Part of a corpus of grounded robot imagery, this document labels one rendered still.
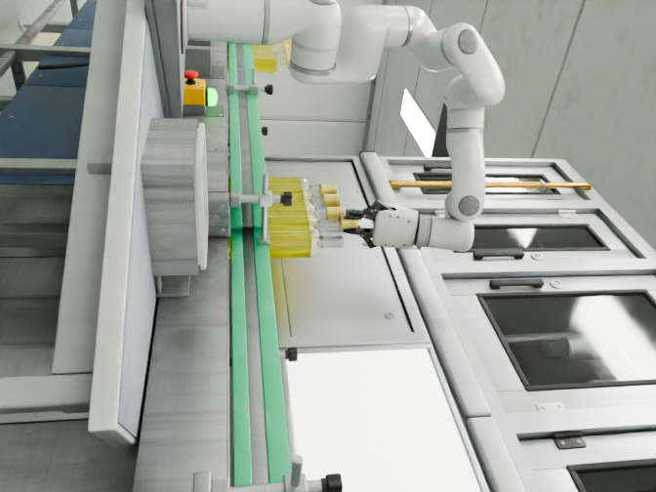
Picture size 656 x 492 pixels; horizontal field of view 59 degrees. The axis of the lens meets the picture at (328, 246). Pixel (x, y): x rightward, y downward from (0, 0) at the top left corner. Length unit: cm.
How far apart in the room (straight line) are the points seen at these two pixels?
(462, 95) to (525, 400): 68
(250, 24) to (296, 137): 663
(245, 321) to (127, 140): 38
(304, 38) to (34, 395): 80
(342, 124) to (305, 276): 644
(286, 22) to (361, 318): 65
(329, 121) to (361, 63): 650
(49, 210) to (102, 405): 107
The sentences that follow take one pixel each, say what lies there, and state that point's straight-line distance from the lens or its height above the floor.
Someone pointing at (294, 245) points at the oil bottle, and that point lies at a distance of 130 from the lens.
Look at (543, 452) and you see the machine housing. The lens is 126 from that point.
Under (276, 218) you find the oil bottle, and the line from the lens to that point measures 135.
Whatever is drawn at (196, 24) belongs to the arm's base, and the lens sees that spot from 119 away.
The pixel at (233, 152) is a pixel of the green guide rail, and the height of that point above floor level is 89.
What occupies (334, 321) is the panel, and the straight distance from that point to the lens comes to 131.
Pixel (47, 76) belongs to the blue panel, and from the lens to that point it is 187.
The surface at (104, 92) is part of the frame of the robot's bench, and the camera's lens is 104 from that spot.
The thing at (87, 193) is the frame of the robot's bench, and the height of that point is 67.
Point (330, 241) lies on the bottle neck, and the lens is 132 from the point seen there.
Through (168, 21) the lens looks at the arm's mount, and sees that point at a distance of 109.
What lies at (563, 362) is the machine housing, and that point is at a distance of 146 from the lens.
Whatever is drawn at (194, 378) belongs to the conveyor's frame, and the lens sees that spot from 95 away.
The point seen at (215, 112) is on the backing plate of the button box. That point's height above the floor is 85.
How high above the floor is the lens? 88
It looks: 10 degrees up
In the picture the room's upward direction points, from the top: 89 degrees clockwise
